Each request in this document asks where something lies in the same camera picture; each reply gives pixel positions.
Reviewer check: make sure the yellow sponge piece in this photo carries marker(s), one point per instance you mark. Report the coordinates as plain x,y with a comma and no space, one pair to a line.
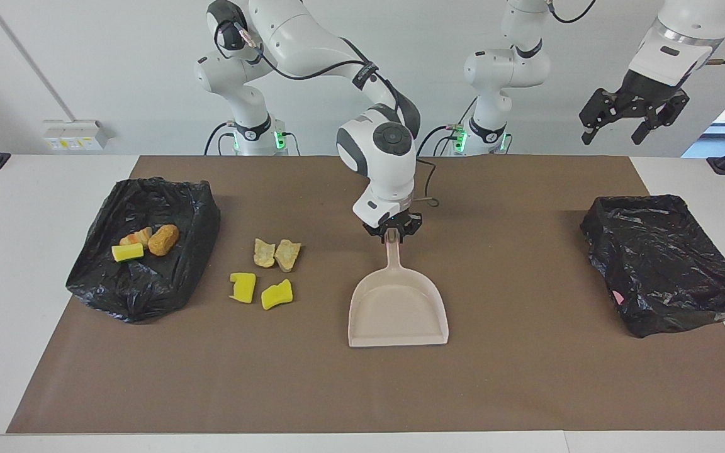
128,253
244,288
276,296

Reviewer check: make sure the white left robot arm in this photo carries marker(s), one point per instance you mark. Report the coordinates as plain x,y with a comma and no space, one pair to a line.
507,63

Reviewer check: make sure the bread piece with orange crust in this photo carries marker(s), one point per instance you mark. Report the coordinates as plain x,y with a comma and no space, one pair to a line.
138,236

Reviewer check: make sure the brown table mat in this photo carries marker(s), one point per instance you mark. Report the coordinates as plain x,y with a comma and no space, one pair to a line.
362,390

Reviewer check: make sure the black bag lined bin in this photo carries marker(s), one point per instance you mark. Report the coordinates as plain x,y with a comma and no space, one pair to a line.
142,283
658,264

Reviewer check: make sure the white wall socket box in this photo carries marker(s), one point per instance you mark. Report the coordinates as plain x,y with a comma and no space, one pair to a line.
73,135

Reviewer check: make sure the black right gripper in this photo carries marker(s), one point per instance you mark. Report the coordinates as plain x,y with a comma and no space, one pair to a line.
394,223

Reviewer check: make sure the beige plastic dustpan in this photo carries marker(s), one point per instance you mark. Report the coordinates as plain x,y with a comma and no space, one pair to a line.
397,314

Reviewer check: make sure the brown fried nugget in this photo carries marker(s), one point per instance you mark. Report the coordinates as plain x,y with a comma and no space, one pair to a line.
163,240

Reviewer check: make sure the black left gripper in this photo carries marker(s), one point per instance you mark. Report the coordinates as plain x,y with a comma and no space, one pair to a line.
649,94

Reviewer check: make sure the torn bread piece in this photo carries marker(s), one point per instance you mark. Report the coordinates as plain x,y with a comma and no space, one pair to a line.
287,255
264,253

